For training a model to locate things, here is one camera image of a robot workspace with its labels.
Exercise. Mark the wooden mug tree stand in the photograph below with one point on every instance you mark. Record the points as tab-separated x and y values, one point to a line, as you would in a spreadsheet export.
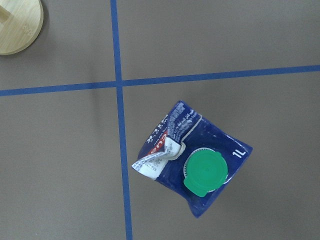
20	24

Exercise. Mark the blue milk carton green cap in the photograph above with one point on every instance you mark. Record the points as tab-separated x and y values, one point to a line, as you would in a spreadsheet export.
188	154

